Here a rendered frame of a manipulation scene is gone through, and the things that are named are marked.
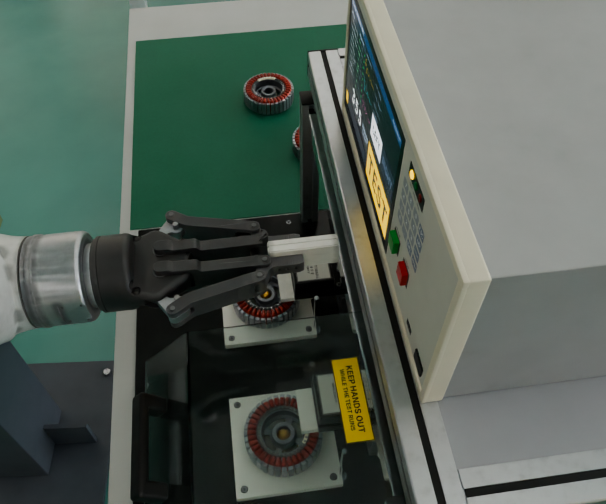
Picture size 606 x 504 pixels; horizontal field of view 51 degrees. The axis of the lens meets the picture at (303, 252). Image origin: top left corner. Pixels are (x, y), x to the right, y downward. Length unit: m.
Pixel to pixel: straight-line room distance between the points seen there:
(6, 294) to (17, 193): 1.90
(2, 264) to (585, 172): 0.51
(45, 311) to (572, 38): 0.57
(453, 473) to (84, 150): 2.16
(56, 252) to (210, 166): 0.76
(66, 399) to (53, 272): 1.35
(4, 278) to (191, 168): 0.77
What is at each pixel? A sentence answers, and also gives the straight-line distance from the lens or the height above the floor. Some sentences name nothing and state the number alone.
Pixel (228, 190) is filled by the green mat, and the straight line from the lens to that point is 1.29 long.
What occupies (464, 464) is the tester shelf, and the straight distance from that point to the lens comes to 0.63.
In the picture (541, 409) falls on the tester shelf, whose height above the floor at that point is 1.11.
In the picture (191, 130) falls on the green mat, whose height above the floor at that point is 0.75.
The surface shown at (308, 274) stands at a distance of 1.00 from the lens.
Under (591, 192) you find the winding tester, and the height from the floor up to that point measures 1.32.
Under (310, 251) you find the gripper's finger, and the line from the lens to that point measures 0.63.
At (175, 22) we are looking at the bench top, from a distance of 1.76.
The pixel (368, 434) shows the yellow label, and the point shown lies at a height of 1.07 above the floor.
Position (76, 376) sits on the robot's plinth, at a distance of 1.98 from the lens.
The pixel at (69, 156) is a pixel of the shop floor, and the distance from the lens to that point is 2.58.
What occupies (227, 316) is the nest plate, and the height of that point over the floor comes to 0.78.
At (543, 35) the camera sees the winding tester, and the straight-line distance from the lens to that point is 0.71.
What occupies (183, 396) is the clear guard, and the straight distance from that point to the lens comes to 0.70.
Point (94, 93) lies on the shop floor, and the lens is 2.83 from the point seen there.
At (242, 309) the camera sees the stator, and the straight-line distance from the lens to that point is 1.04.
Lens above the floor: 1.69
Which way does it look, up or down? 53 degrees down
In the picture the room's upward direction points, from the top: straight up
